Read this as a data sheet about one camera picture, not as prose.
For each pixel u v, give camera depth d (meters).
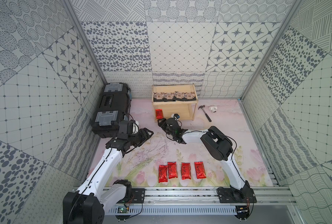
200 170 0.82
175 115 0.95
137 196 0.73
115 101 0.99
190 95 0.93
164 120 0.89
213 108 1.11
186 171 0.81
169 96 0.93
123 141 0.58
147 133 0.73
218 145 0.57
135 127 0.67
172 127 0.80
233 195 0.66
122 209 0.72
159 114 1.07
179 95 0.93
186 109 1.12
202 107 1.15
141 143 0.72
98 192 0.42
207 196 0.76
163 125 0.89
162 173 0.80
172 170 0.81
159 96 0.93
